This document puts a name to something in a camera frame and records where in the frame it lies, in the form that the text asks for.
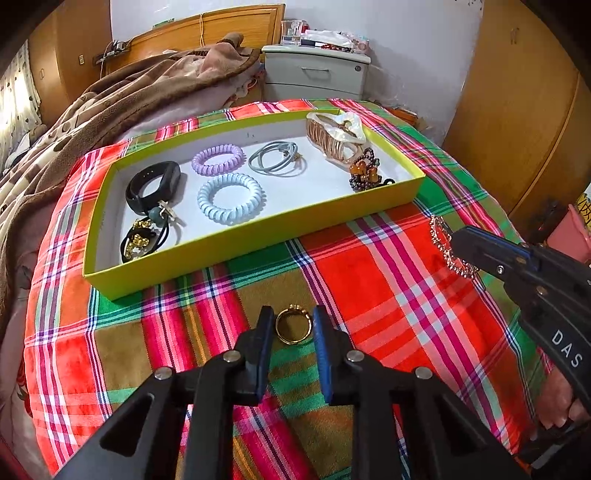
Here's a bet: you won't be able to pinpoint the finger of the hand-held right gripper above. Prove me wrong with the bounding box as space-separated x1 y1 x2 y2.
450 226 540 284

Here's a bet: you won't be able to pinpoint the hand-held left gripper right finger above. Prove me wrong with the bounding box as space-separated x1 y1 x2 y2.
313 305 530 480

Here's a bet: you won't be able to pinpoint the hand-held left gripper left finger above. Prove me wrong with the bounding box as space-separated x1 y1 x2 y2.
54 305 276 480

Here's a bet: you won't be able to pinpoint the gold ring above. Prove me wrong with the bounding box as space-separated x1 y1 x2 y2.
276 305 315 345

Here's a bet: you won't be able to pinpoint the rhinestone bracelet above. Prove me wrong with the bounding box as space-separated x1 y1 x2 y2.
429 216 476 280

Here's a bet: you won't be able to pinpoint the brown beaded hair tie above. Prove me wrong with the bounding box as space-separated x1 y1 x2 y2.
348 148 398 193

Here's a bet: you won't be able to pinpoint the yellow-green cardboard box tray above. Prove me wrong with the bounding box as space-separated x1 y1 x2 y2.
83 108 426 304

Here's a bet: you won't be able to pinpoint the light blue spiral hair tie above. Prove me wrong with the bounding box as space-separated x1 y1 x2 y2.
198 173 263 226

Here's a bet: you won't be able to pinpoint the black hair tie gold beads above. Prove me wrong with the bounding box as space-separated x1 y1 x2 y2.
120 219 179 265

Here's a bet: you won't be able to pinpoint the grey elastic hair tie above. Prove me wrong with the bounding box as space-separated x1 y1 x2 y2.
248 141 305 176

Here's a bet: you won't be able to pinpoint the purple spiral hair tie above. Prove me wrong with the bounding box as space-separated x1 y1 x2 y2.
191 144 245 177

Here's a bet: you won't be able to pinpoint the person's right hand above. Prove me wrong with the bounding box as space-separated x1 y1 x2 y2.
537 369 583 429

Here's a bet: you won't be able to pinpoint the pink container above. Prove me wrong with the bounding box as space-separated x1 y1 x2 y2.
547 203 591 265

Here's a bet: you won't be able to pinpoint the red green plaid blanket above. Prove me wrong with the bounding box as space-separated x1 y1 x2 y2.
23 98 555 480

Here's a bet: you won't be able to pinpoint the large wooden wardrobe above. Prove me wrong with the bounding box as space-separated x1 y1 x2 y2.
443 0 591 222

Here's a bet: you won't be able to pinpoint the beige hair claw clip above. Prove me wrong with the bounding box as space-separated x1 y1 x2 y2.
305 111 368 164

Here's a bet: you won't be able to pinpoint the black smart band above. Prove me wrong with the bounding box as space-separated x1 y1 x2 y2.
126 161 182 216

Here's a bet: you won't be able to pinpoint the grey nightstand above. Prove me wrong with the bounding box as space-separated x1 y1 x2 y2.
261 44 373 101

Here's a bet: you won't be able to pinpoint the floral bedsheet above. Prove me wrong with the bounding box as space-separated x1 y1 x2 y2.
0 258 56 472

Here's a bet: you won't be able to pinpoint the clutter on nightstand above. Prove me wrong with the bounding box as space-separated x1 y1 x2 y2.
300 28 371 53

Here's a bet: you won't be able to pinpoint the brown patterned blanket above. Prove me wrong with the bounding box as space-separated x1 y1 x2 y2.
0 44 265 342

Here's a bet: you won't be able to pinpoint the clear glass cup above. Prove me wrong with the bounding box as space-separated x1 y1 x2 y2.
280 19 304 46

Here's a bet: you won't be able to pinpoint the wooden headboard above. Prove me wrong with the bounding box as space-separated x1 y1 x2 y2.
102 4 286 77

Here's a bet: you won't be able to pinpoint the power strip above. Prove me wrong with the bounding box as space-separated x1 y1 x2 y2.
95 41 133 64

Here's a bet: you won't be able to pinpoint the patterned curtain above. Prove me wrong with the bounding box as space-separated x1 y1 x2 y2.
0 39 44 171

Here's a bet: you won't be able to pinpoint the wooden cabinet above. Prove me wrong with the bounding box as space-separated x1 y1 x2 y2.
28 0 114 123

